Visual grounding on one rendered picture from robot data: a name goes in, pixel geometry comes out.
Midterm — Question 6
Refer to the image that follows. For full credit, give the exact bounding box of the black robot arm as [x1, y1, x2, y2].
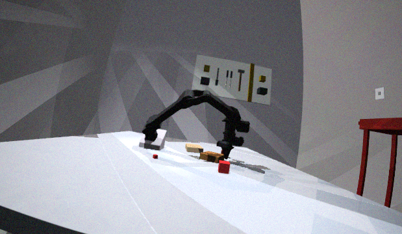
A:
[142, 89, 250, 147]

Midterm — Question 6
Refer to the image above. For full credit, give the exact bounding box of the tan flat bar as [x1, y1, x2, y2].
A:
[185, 144, 204, 153]

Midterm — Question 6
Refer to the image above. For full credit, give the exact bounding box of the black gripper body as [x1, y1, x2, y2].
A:
[217, 131, 237, 148]

